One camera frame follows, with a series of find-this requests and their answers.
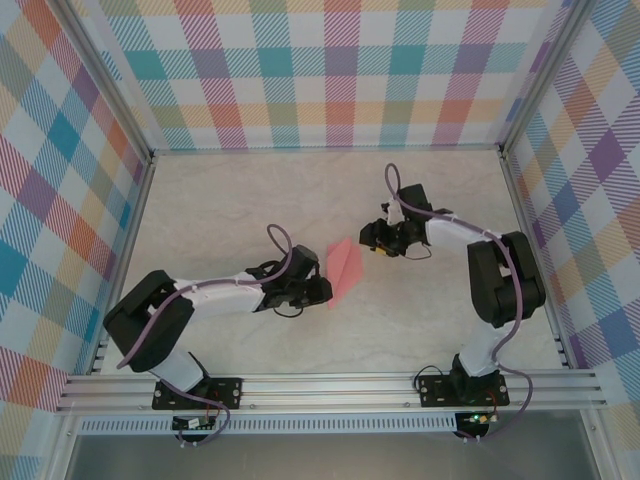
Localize slotted white cable duct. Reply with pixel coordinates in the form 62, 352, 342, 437
79, 417, 459, 435

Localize pink square paper sheet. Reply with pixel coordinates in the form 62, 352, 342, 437
324, 238, 365, 311

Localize thin aluminium wall base rail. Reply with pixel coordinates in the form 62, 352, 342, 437
149, 144, 504, 156

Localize wide aluminium mounting rail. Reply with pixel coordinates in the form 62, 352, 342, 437
54, 369, 609, 414

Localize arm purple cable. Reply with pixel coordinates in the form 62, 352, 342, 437
383, 162, 532, 444
117, 223, 296, 446

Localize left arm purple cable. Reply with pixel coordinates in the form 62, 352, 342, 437
117, 223, 296, 446

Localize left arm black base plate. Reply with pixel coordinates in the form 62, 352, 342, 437
152, 377, 245, 411

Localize aluminium corner post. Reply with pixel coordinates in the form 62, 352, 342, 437
499, 0, 589, 156
58, 0, 154, 164

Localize aluminium table edge rail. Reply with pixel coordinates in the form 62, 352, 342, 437
87, 154, 159, 376
499, 149, 571, 369

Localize black circuit board green light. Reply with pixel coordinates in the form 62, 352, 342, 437
457, 410, 501, 429

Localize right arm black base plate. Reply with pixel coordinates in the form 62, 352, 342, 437
417, 374, 510, 409

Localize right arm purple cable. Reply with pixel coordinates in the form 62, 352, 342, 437
383, 162, 532, 444

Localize grey metal base panel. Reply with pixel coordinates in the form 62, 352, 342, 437
64, 433, 601, 480

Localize black circuit board white labels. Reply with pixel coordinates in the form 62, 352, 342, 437
171, 416, 220, 431

